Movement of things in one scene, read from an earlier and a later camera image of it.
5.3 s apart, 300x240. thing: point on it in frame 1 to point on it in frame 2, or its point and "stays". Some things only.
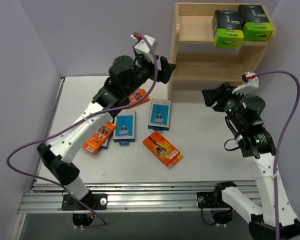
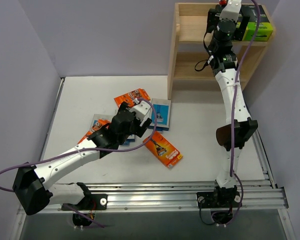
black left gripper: x=157 y=69 to x=139 y=124
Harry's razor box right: x=159 y=116 stays
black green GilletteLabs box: x=256 y=27 stays
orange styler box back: x=139 y=93 stays
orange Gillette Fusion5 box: x=165 y=151 stays
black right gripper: x=220 y=97 to x=246 y=22
